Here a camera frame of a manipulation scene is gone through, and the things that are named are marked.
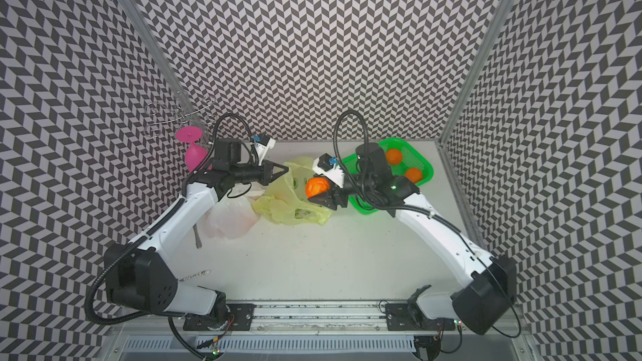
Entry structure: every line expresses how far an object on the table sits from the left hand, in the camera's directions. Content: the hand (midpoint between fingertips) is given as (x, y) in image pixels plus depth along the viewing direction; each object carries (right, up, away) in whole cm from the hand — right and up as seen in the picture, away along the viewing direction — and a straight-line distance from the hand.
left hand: (286, 171), depth 78 cm
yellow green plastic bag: (0, -10, +1) cm, 10 cm away
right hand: (+10, -5, -10) cm, 15 cm away
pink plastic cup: (-32, +5, +6) cm, 33 cm away
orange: (+10, -3, -14) cm, 18 cm away
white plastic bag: (-20, -16, +6) cm, 26 cm away
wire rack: (-51, +20, +17) cm, 58 cm away
